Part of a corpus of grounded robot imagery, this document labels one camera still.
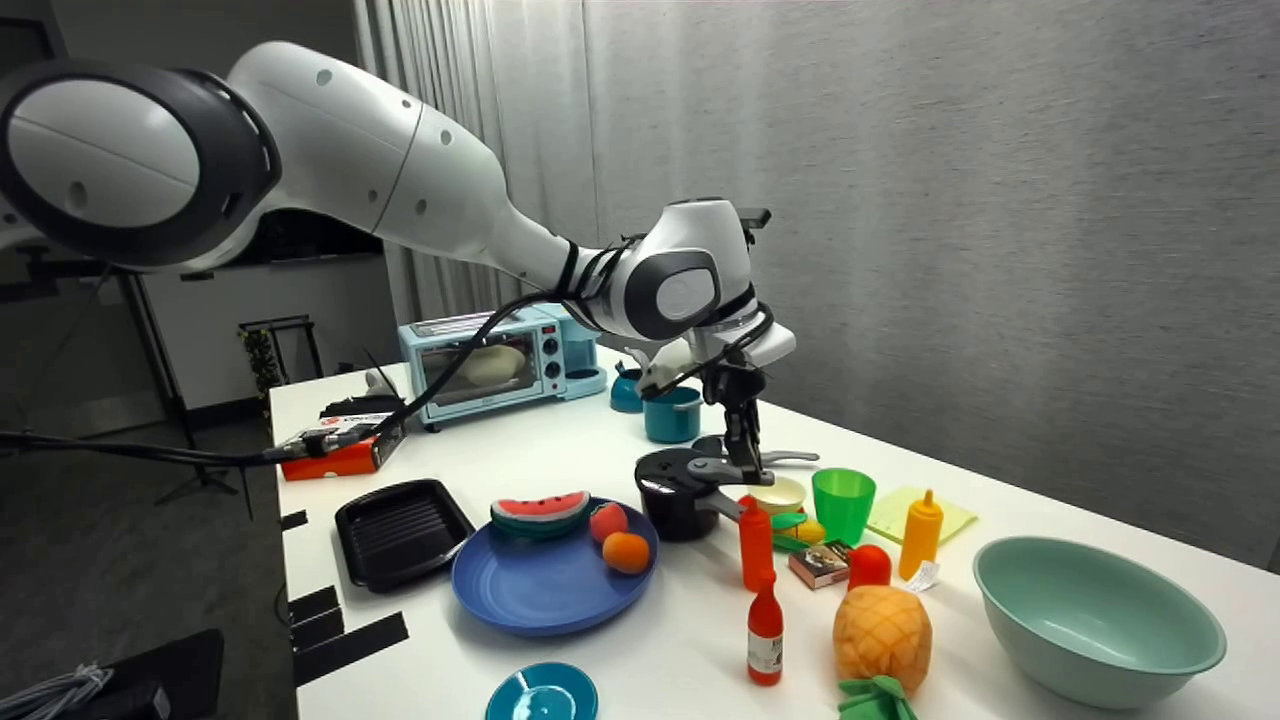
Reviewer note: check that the black baking tray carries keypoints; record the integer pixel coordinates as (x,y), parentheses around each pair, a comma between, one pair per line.
(400,534)

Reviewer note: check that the teal toy kettle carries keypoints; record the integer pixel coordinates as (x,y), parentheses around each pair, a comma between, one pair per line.
(626,388)

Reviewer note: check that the light blue toaster oven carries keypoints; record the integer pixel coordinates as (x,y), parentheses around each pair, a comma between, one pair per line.
(528,356)

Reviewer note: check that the toy corn piece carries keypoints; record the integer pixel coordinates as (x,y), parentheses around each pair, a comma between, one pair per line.
(792,528)

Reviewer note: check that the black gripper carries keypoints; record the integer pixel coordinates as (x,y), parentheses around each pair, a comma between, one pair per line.
(739,392)

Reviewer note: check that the small toy food box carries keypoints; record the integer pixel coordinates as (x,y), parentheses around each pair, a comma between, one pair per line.
(816,567)

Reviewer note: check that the yellow green cutting mat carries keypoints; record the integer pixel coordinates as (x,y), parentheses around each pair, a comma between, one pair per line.
(889,515)

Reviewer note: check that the mint green bowl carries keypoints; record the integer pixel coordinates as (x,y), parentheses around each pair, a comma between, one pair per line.
(1095,624)

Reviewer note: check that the toy pineapple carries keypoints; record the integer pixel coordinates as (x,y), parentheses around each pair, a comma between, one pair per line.
(882,633)

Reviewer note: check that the black pot lid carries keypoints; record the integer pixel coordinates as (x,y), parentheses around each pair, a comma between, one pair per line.
(698,469)

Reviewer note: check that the black camera on tripod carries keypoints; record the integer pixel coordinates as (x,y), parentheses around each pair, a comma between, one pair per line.
(755,220)

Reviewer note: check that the toy watermelon slice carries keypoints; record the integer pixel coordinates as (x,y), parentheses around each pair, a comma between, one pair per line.
(543,517)

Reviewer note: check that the large blue plate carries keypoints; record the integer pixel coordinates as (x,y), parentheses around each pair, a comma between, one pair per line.
(543,588)

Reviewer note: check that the red black box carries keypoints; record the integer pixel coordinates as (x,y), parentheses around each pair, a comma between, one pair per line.
(363,456)

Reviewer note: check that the small teal frying pan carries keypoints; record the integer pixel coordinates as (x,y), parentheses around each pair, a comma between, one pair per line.
(780,456)

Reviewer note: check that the green plastic cup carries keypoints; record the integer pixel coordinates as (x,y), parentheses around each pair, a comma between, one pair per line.
(841,501)

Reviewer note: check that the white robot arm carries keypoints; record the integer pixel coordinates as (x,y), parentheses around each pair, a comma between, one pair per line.
(167,169)

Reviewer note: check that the teal toy pot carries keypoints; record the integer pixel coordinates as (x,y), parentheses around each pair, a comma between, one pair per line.
(674,416)

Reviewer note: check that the yellow mustard bottle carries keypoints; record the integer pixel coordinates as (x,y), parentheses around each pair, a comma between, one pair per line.
(920,534)

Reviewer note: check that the toy orange fruit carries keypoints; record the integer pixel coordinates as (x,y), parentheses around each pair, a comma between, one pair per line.
(626,552)

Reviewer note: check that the orange ketchup bottle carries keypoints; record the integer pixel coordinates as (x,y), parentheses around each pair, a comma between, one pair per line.
(755,547)

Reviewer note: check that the toy red peach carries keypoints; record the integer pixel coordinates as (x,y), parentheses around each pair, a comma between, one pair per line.
(607,523)

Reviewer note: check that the toy red tomato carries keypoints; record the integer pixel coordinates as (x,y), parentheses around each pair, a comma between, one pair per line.
(870,567)

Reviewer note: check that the small red sauce bottle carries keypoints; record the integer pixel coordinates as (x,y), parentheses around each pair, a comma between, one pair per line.
(766,638)

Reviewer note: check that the black toy pot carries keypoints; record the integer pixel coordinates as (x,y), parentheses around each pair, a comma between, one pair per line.
(685,515)

